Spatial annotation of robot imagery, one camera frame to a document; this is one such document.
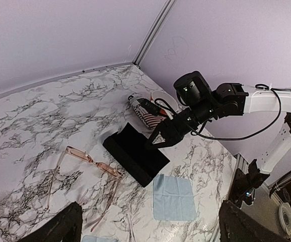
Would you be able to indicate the pink frame sunglasses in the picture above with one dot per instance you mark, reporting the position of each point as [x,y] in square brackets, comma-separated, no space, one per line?
[92,184]

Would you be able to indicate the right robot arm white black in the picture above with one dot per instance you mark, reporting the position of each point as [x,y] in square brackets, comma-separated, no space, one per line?
[229,99]

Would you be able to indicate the orange white bowl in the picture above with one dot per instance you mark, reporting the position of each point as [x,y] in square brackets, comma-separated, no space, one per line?
[168,98]

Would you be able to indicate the blue cleaning cloth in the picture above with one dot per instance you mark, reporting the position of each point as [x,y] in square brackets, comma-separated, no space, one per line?
[173,199]
[88,238]

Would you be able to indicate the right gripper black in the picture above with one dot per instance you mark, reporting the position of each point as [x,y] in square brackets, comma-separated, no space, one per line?
[170,132]

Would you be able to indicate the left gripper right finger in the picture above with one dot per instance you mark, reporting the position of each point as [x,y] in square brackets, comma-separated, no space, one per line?
[235,225]

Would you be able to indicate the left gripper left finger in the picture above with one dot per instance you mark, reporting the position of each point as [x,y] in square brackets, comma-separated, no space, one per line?
[64,226]

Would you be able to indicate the black glasses case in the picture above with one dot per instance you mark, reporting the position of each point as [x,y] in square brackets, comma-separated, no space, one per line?
[128,149]

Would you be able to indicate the right aluminium frame post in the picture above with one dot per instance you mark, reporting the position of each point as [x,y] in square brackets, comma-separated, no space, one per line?
[153,32]

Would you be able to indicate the striped flag glasses pouch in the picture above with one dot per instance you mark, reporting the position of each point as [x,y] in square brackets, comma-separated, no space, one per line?
[149,120]

